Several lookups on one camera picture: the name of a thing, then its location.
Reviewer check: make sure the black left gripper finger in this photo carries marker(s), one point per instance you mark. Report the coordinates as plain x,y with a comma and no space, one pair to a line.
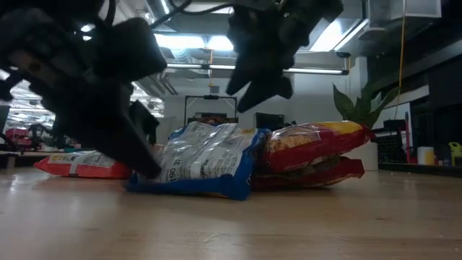
115,144
144,122

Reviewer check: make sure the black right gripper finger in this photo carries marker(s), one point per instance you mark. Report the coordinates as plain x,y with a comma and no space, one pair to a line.
240,79
263,92

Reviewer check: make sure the blue Maruchan ramen pack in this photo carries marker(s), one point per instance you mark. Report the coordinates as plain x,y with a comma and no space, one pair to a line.
202,162

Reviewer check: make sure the red Maruchan ramen pack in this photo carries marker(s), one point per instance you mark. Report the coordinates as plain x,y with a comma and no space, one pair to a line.
317,144
310,177

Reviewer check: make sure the black background robot arm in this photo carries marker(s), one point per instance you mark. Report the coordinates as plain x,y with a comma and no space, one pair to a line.
36,131

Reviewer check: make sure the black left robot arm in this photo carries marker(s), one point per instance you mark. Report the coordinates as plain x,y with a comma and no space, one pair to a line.
21,7

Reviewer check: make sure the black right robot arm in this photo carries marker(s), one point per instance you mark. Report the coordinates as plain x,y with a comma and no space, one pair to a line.
317,9

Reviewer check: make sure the black monitor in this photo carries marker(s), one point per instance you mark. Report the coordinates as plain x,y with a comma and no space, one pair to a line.
269,121

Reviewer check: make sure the patterned backdrop panel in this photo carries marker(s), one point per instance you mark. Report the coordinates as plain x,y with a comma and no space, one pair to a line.
213,120

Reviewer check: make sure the long ceiling light bar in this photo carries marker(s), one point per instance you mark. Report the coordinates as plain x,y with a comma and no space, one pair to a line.
317,71

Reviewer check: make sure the red bin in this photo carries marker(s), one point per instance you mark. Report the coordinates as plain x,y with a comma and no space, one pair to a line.
16,134

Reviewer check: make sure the snake plant in white pot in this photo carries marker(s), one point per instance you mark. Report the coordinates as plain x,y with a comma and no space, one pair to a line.
361,108

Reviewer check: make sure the black perforated crate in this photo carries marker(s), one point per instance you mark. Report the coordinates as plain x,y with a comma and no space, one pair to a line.
391,148

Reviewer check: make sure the white and yellow roll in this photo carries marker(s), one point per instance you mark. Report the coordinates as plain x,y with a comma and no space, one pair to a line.
426,156

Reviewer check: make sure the black shelving unit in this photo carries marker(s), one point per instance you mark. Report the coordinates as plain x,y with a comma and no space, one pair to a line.
444,90

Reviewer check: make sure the lime green jug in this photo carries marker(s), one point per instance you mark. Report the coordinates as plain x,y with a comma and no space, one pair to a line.
456,153

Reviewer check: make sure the black rig frame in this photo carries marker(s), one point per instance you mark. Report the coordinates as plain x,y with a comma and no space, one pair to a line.
211,96

